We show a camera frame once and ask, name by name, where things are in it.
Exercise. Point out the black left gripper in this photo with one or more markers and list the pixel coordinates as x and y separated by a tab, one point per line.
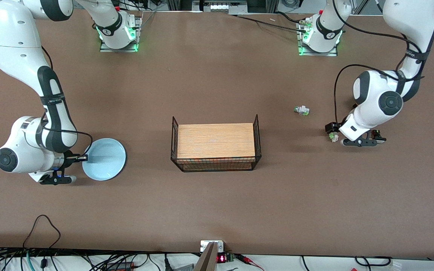
330	127

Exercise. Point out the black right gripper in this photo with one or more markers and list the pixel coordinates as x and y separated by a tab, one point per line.
69	158

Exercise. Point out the red push button switch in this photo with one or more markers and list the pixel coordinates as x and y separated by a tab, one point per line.
333	137

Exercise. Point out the light blue round plate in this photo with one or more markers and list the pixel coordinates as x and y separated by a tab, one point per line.
106	160

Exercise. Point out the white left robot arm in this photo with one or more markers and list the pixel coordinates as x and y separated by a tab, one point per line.
409	22

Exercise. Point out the black square white push button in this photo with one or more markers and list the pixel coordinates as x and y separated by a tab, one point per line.
382	140

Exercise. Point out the red test clip lead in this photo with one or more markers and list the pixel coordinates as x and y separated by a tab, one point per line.
249	259

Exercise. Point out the small red display module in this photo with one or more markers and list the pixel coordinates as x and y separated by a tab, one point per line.
221	258

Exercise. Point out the green push button switch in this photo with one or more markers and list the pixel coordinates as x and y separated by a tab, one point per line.
303	110

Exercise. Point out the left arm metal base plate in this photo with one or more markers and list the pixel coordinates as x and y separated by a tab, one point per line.
317	54

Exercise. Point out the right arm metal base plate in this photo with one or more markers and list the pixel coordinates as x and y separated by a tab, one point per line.
119	50

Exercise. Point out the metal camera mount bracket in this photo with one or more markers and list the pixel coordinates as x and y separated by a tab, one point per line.
209	259

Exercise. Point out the aluminium frame structure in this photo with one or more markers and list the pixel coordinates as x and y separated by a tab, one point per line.
220	6

